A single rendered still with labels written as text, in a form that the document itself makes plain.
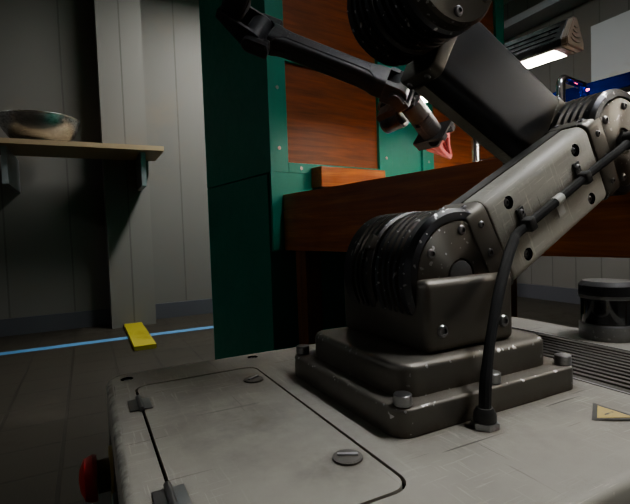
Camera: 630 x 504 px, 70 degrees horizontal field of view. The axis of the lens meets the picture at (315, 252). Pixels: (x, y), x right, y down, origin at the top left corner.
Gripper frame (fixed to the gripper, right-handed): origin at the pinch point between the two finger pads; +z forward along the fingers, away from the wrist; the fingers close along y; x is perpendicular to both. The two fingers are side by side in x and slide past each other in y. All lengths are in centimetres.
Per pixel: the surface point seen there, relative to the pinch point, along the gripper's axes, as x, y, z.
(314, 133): -6, 50, -17
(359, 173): -3.2, 42.2, 2.9
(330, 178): 6.8, 42.3, -6.0
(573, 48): -20.8, -29.4, -6.6
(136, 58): -80, 262, -78
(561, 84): -49, -8, 22
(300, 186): 14, 48, -11
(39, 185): 30, 292, -71
